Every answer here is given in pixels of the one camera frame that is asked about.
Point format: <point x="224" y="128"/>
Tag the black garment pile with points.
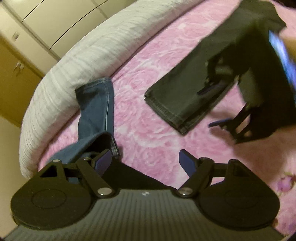
<point x="120" y="176"/>

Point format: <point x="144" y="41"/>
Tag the dark grey jeans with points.
<point x="193" y="87"/>

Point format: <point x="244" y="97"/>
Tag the pink floral bedspread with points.
<point x="229" y="98"/>

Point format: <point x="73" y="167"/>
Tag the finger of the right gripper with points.
<point x="212" y="89"/>
<point x="224" y="123"/>

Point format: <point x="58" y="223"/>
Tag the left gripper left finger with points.
<point x="102" y="161"/>

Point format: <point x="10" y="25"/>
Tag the brown wooden door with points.
<point x="19" y="79"/>

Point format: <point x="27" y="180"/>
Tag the blue denim jeans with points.
<point x="96" y="123"/>

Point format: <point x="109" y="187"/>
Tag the white rolled duvet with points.
<point x="99" y="54"/>

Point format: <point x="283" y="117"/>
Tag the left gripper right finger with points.
<point x="188" y="162"/>

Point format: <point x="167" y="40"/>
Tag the cream wardrobe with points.
<point x="60" y="24"/>

